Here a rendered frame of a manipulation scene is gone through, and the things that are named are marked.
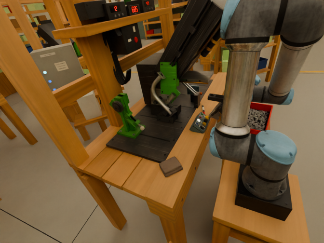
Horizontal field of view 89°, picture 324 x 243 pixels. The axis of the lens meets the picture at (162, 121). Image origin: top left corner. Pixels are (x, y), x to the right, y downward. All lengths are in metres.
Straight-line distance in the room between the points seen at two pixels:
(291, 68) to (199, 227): 1.38
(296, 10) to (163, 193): 0.73
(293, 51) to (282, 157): 0.31
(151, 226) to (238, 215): 1.05
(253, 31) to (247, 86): 0.15
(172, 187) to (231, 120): 0.40
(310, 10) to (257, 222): 0.69
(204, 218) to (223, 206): 0.91
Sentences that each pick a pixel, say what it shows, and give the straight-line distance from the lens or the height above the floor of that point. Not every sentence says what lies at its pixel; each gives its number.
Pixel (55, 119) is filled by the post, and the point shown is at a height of 1.20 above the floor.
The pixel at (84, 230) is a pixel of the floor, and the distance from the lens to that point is 1.95.
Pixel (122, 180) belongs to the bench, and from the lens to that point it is 0.91.
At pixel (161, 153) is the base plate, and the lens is 0.94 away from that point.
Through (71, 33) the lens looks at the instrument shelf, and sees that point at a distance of 0.97.
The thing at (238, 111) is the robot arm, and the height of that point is 1.26.
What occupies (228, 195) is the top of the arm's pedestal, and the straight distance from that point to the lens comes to 0.85.
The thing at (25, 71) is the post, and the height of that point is 1.43.
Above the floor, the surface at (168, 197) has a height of 0.90.
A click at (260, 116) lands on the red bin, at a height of 0.87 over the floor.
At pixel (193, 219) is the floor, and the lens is 1.72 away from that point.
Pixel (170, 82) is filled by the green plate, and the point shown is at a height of 1.15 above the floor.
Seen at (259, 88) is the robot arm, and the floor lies 1.22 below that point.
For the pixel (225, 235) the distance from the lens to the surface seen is 0.93.
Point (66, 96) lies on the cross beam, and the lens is 1.06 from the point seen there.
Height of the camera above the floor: 1.58
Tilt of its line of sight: 35 degrees down
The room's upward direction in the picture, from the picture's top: 10 degrees counter-clockwise
